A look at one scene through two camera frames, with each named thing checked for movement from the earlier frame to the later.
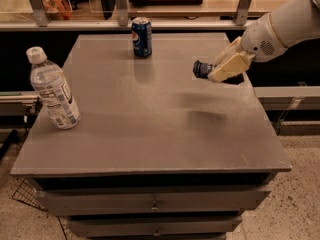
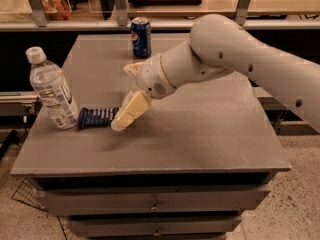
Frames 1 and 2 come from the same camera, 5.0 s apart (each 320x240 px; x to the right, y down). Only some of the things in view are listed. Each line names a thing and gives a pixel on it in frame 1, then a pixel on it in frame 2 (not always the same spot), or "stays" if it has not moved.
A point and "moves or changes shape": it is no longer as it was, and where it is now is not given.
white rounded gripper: [260, 41] to [151, 76]
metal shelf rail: [41, 25] stays
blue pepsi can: [142, 33] stays
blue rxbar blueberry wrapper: [201, 70] moves or changes shape
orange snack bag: [56, 6] stays
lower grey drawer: [133, 225] stays
